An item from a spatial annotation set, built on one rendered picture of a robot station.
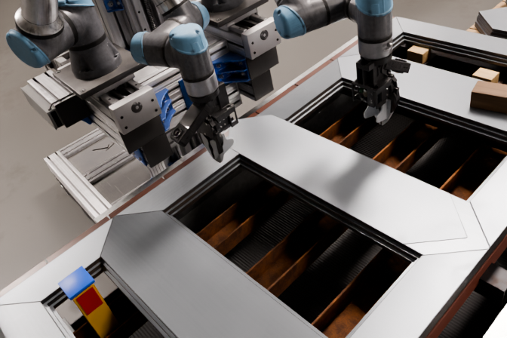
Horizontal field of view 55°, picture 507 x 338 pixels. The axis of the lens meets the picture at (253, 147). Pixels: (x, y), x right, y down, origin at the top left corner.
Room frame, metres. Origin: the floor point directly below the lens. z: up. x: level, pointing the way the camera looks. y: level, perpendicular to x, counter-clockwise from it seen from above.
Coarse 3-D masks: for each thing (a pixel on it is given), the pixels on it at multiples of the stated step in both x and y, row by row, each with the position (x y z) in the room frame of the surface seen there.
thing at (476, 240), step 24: (432, 48) 1.39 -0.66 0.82; (456, 48) 1.33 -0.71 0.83; (288, 120) 1.17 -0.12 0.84; (456, 120) 0.99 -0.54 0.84; (504, 144) 0.88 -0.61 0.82; (264, 168) 0.98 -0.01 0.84; (192, 192) 0.96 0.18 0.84; (288, 192) 0.89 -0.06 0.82; (336, 216) 0.77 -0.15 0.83; (384, 240) 0.66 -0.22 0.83; (456, 240) 0.61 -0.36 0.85; (480, 240) 0.60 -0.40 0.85; (96, 264) 0.79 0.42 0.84; (480, 264) 0.56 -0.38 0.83; (120, 288) 0.71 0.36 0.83; (264, 288) 0.62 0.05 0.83; (48, 312) 0.69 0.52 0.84; (144, 312) 0.64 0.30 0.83; (72, 336) 0.62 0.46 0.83; (168, 336) 0.57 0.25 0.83
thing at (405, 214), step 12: (420, 180) 0.80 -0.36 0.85; (408, 192) 0.77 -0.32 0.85; (420, 192) 0.76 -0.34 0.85; (432, 192) 0.75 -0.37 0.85; (444, 192) 0.74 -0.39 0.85; (396, 204) 0.74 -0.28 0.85; (408, 204) 0.73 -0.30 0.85; (420, 204) 0.72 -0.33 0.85; (432, 204) 0.72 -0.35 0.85; (384, 216) 0.72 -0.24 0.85; (396, 216) 0.71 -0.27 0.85; (408, 216) 0.70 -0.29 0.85; (420, 216) 0.69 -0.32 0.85; (384, 228) 0.69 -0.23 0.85; (396, 228) 0.68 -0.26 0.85; (408, 228) 0.67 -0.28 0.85; (396, 240) 0.65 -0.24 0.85
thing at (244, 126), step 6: (246, 120) 1.20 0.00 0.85; (252, 120) 1.20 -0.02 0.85; (258, 120) 1.19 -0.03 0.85; (234, 126) 1.19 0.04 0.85; (240, 126) 1.18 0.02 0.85; (246, 126) 1.17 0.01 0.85; (252, 126) 1.17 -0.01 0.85; (234, 132) 1.16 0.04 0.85; (240, 132) 1.15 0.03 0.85; (246, 132) 1.14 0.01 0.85; (228, 138) 1.14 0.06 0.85; (234, 138) 1.13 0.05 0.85
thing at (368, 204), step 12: (372, 180) 0.83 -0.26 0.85; (384, 180) 0.82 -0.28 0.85; (396, 180) 0.81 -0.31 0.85; (408, 180) 0.80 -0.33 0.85; (360, 192) 0.80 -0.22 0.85; (372, 192) 0.79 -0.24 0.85; (384, 192) 0.79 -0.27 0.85; (396, 192) 0.78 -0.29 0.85; (348, 204) 0.78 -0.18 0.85; (360, 204) 0.77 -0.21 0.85; (372, 204) 0.76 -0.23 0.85; (384, 204) 0.75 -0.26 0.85; (360, 216) 0.73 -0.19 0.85; (372, 216) 0.73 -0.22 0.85
